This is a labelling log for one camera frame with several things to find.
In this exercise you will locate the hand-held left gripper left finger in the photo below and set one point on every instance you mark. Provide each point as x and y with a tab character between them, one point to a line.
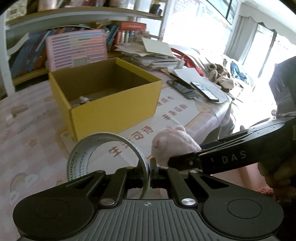
136	176

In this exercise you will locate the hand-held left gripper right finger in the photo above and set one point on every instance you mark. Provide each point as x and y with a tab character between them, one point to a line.
154	173

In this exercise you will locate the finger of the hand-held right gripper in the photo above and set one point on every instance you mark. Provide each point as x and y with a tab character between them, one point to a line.
185	161
226	140

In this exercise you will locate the pink plush rabbit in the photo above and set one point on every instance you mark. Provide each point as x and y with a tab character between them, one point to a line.
171	141

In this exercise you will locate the silver tape roll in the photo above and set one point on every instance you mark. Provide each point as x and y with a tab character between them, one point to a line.
78	160

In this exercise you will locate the yellow cardboard box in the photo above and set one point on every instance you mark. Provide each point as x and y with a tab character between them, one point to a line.
111	111

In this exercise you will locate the grey toy car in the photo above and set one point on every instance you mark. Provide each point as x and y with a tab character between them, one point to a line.
85	99

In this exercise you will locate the person's right hand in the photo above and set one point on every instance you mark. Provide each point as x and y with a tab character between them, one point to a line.
277	178

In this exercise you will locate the pink garment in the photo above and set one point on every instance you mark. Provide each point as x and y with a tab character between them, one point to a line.
252	178

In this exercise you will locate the smartphone with lit screen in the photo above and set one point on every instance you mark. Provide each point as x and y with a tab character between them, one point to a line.
205	90

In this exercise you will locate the beige plush toy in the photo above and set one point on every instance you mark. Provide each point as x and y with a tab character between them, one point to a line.
219	76

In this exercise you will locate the black smartphone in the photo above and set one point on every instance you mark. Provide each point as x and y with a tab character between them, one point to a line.
182	89

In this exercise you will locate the blue cloth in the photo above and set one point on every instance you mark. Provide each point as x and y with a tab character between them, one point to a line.
237	70

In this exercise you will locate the white notebook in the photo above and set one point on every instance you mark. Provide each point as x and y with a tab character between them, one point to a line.
187	75

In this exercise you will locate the red cloth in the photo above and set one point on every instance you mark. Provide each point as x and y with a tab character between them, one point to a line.
190	61

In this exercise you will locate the white charger plug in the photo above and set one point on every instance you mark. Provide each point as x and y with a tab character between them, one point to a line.
180	64

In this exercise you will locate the grey curtain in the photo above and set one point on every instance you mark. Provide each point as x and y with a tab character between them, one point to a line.
233	41

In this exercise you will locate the pile of papers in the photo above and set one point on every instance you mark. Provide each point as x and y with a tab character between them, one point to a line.
155	46

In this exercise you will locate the pink learning board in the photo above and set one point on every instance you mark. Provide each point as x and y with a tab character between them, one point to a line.
76	48

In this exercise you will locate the red cardboard box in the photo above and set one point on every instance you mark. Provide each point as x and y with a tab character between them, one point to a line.
131	30

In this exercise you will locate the white bookshelf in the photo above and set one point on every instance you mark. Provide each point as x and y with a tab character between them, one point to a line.
7	76

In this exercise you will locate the row of leaning books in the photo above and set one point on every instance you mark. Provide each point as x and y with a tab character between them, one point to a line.
25	55

